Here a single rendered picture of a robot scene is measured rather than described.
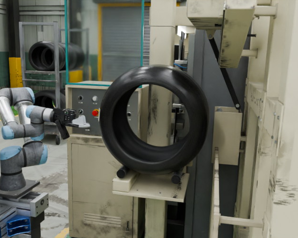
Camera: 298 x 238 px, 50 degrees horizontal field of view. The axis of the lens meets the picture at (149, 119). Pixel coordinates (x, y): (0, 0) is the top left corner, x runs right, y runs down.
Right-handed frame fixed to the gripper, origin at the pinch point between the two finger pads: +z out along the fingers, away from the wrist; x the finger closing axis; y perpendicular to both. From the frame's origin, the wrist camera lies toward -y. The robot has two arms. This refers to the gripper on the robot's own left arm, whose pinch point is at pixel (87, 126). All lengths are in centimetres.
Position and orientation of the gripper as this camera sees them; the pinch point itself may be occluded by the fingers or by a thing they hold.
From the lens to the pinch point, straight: 178.2
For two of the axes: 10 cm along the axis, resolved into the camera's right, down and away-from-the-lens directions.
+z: 9.7, 1.9, -1.7
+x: 2.0, -1.9, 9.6
